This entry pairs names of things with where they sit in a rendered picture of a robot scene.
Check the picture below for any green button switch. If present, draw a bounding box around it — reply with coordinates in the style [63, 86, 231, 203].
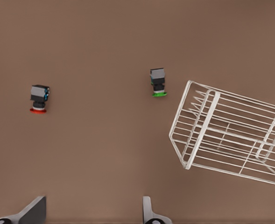
[150, 68, 168, 98]

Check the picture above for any white wire shelf rack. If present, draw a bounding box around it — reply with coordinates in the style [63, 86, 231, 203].
[169, 80, 275, 188]

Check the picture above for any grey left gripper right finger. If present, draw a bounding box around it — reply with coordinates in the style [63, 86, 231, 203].
[142, 196, 172, 224]

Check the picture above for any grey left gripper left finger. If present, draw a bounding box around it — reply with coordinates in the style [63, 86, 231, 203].
[0, 196, 47, 224]

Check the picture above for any red button switch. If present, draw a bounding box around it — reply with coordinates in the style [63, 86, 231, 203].
[29, 84, 50, 114]

